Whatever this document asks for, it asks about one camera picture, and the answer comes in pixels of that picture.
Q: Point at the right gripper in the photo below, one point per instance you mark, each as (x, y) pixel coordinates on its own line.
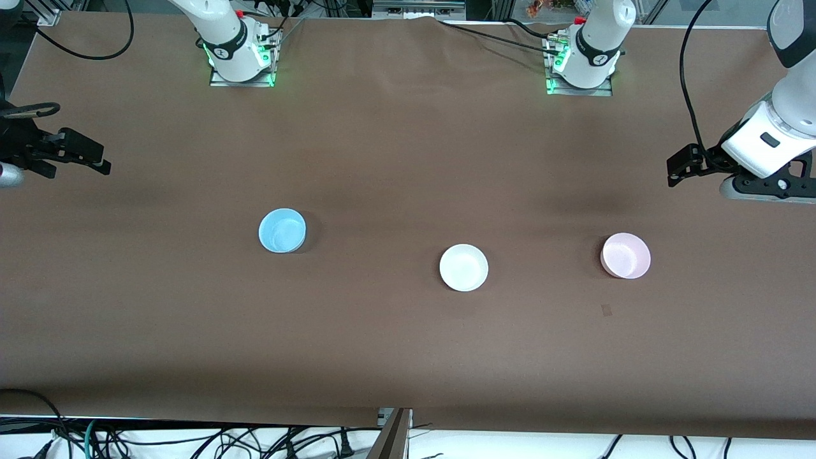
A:
(18, 144)

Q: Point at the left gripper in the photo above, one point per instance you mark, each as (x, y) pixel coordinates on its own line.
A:
(709, 160)

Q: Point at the pink bowl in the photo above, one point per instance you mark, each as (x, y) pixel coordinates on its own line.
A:
(628, 255)

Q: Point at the light blue bowl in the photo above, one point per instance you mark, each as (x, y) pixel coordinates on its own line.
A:
(282, 231)

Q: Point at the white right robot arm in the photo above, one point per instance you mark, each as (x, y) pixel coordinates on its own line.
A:
(223, 32)

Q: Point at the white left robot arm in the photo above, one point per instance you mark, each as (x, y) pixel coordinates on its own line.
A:
(596, 38)

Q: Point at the white bowl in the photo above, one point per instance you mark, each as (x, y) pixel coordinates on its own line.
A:
(463, 268)

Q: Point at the brown table cover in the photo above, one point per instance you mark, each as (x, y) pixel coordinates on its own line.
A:
(408, 159)

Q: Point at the aluminium profile beam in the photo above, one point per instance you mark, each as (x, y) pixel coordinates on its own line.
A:
(394, 440)

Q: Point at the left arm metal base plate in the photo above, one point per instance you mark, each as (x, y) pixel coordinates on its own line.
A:
(602, 91)

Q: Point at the aluminium frame corner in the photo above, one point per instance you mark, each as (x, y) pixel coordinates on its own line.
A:
(48, 16)

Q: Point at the metal rail device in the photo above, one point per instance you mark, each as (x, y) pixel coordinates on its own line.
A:
(417, 7)

